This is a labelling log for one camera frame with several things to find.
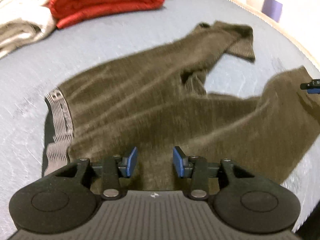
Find olive corduroy pants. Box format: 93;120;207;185
43;22;319;191

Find purple box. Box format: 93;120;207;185
261;0;283;22

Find grey quilted mattress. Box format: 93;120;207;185
1;0;319;239

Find cream folded blanket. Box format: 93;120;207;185
1;0;56;58

